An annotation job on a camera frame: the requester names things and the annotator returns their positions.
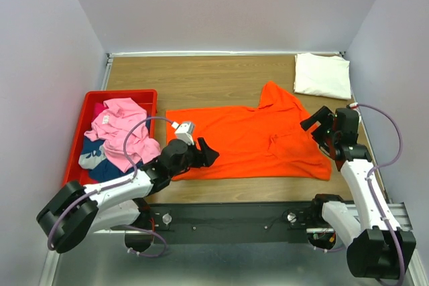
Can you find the magenta t shirt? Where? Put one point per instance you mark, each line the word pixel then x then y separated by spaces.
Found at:
pixel 99 112

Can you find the folded white t shirt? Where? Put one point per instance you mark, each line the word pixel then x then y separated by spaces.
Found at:
pixel 326 76

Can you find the red plastic bin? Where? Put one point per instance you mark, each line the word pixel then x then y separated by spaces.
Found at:
pixel 146 98

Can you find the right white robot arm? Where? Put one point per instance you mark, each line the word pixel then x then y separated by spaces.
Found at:
pixel 376 244

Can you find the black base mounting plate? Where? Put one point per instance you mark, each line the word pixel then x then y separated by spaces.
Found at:
pixel 240 222

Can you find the navy blue printed t shirt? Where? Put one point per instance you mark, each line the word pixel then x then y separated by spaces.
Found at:
pixel 93 159

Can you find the orange t shirt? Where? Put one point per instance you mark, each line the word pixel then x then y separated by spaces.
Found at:
pixel 262 141

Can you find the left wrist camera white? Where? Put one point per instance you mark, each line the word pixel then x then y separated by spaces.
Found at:
pixel 185 131

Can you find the pink t shirt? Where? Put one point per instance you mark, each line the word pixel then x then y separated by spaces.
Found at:
pixel 125 140

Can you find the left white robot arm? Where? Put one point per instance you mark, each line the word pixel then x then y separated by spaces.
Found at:
pixel 78 210

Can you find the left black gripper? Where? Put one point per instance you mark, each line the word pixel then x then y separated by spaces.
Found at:
pixel 204 158

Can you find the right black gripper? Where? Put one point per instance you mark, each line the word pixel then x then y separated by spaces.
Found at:
pixel 325 116

